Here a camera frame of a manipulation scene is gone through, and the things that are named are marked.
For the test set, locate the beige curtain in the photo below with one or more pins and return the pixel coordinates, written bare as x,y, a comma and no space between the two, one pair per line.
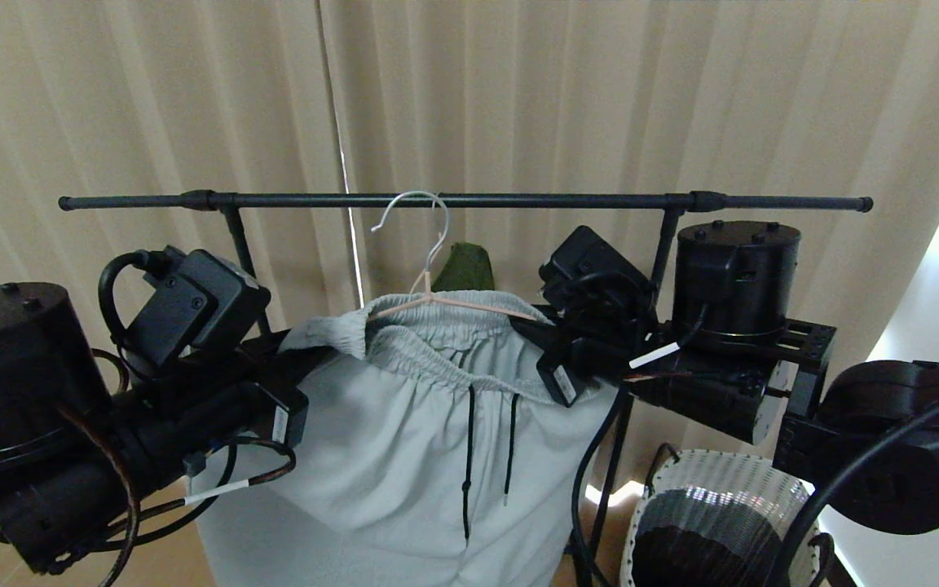
559,81

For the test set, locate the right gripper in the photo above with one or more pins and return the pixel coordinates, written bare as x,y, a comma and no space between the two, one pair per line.
681,383

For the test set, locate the black clothes rack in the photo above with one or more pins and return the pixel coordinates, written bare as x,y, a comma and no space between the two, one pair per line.
559,200

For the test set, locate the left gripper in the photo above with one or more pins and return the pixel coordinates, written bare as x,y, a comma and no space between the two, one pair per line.
209,424

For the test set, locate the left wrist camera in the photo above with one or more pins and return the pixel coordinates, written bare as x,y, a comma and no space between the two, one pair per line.
192,310

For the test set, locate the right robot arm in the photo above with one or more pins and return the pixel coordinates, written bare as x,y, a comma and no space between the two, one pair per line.
738,277

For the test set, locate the white laundry basket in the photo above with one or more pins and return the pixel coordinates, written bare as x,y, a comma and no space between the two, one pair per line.
722,481

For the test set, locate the pale grey shorts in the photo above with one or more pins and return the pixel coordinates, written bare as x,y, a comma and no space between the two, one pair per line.
404,456

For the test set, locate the green printed shirt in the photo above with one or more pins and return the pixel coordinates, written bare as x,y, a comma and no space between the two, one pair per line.
465,269

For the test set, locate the pink clothes hanger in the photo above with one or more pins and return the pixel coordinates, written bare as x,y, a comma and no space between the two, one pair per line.
437,253

